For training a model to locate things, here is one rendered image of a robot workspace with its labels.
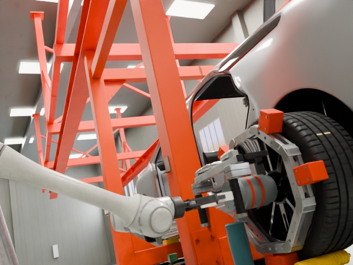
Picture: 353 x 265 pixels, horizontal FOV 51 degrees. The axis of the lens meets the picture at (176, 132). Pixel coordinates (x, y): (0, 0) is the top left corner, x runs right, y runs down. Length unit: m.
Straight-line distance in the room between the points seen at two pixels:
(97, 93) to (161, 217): 3.29
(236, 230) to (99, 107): 2.79
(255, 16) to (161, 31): 8.61
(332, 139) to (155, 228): 0.85
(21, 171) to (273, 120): 0.97
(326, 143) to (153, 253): 2.74
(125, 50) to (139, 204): 4.29
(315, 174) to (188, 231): 0.87
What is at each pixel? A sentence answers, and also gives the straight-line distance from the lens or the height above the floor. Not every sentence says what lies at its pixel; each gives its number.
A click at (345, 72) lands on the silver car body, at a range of 1.74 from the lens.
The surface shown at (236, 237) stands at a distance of 1.71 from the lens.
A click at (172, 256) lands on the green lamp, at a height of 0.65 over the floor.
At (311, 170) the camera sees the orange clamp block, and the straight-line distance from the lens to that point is 1.41.
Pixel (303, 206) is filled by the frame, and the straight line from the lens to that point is 1.48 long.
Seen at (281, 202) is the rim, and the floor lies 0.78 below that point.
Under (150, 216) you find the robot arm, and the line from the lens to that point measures 1.05.
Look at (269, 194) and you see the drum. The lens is 1.65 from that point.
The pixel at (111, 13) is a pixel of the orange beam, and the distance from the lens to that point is 3.34.
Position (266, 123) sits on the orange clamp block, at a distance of 1.57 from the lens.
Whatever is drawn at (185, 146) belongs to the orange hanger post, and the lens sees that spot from 2.12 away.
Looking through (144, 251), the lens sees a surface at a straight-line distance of 3.95.
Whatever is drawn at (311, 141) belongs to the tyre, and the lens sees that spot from 1.53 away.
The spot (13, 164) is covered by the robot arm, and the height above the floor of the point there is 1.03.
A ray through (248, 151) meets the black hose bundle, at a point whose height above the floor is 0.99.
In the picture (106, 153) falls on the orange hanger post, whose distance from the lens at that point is 4.02.
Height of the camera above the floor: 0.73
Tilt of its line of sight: 15 degrees up
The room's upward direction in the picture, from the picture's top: 13 degrees counter-clockwise
